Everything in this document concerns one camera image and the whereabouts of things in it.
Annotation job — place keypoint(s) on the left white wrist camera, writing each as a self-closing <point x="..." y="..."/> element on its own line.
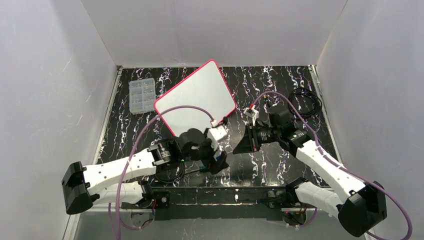
<point x="216" y="135"/>

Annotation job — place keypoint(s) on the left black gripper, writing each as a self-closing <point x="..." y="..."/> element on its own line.
<point x="218" y="160"/>

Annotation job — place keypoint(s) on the clear plastic organizer box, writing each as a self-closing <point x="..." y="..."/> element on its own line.
<point x="142" y="95"/>

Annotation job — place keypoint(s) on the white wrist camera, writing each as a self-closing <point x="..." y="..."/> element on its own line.
<point x="252" y="114"/>
<point x="216" y="135"/>

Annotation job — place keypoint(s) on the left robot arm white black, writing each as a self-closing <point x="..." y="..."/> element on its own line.
<point x="86" y="186"/>

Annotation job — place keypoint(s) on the pink framed whiteboard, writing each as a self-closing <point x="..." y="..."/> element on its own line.
<point x="206" y="88"/>

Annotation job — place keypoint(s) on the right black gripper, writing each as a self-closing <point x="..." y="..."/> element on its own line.
<point x="251" y="139"/>

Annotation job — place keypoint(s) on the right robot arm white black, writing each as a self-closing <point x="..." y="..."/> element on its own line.
<point x="358" y="205"/>

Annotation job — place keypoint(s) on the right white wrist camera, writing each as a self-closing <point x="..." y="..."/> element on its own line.
<point x="252" y="114"/>

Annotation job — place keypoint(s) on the green handled screwdriver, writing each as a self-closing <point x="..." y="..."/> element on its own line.
<point x="200" y="170"/>

